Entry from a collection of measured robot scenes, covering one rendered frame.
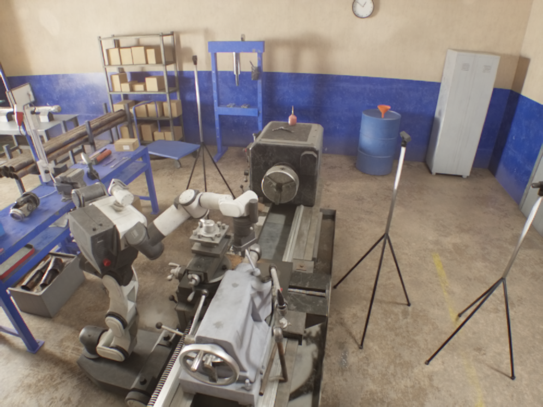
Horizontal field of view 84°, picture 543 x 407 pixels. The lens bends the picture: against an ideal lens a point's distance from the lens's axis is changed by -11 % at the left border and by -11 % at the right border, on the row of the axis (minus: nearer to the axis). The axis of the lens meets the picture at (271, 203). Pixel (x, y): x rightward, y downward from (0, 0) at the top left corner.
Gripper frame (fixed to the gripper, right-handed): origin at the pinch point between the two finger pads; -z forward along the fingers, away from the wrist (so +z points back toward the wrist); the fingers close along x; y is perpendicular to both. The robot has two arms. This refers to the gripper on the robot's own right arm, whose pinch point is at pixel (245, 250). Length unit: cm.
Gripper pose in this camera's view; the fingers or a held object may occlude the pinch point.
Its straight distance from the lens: 146.8
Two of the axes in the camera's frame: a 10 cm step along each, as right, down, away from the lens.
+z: 0.0, -8.6, -5.0
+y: 7.3, 3.4, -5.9
